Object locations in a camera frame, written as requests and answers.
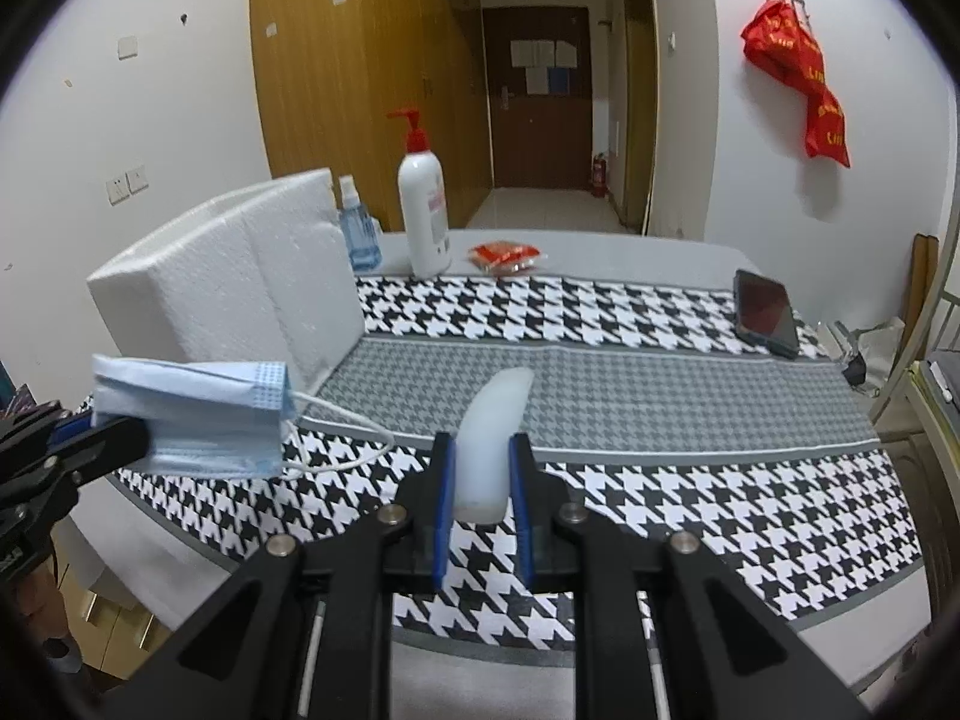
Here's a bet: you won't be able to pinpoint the houndstooth patterned cloth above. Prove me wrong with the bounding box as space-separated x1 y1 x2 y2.
112 274 923 650

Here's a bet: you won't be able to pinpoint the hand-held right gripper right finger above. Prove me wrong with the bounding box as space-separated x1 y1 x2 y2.
508 431 875 720

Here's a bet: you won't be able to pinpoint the red shopping bag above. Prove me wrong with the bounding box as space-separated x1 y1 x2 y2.
741 0 824 87
806 82 852 168

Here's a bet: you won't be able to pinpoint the wooden drawer unit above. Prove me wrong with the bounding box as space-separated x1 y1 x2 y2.
75 585 177 657

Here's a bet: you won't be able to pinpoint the black smartphone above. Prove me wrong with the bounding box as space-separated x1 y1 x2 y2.
733 268 800 359

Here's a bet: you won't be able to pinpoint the wooden wardrobe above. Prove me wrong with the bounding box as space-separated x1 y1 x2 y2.
247 0 496 237

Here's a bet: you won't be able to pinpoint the metal bunk bed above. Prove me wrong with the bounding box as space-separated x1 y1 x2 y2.
870 202 960 451

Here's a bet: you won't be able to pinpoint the person's left hand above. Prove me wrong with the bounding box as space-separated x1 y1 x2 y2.
19 562 71 643

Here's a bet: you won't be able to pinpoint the leaning wooden boards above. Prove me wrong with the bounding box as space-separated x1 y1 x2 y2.
904 234 940 361

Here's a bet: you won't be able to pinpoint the white foam box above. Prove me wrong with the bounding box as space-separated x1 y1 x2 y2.
86 169 368 398

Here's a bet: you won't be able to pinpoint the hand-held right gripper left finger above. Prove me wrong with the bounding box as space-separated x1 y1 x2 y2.
97 431 458 720

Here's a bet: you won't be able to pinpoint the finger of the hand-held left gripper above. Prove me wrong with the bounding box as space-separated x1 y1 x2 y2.
41 415 151 494
0 403 100 467

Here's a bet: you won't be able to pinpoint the blue face mask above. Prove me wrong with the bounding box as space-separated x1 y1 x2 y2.
90 356 395 479

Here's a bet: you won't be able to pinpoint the grey table cover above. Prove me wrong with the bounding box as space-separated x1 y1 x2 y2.
56 229 935 720

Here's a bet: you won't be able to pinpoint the wooden side door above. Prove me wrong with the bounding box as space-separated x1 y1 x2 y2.
621 0 661 235

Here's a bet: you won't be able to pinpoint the white plastic bag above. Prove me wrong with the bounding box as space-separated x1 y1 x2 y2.
817 315 908 391

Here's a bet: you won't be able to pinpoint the blue spray bottle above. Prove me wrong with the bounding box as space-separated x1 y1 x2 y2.
337 175 383 273

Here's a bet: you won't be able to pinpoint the white foam wrap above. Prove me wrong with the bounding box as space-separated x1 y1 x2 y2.
454 367 536 526

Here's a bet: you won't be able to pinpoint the white lotion pump bottle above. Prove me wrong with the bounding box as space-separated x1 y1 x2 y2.
386 108 452 280

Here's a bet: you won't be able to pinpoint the red snack packet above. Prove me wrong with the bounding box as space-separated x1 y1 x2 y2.
469 238 545 276

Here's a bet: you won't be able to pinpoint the dark brown door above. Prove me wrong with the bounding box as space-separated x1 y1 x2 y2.
482 5 595 190

